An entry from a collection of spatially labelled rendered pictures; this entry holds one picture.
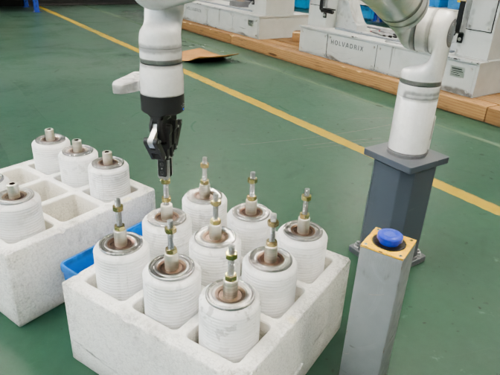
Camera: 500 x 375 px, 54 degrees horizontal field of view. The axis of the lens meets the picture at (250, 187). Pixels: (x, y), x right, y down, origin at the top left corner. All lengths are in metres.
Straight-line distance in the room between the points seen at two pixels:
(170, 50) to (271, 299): 0.44
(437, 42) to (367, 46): 2.16
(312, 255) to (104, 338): 0.39
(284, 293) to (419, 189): 0.52
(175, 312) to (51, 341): 0.36
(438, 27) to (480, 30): 1.76
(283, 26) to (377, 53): 1.31
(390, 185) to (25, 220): 0.81
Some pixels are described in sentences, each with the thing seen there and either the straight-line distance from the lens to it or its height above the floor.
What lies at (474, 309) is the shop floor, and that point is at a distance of 1.27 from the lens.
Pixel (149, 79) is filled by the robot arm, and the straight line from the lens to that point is 0.83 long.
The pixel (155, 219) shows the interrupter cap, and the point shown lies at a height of 0.25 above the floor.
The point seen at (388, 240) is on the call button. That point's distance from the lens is 0.79.
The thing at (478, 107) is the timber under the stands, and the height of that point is 0.07.
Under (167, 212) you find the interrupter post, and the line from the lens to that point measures 0.94.
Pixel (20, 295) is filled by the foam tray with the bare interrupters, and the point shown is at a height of 0.08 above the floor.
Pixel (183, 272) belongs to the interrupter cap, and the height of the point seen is 0.25.
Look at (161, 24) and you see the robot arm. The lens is 0.83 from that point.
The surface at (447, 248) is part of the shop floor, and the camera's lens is 1.48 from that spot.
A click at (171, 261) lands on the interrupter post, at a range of 0.80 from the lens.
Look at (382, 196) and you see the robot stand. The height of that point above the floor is 0.20.
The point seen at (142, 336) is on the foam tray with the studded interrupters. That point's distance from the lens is 0.83.
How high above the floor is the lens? 0.72
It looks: 26 degrees down
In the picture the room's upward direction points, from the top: 3 degrees clockwise
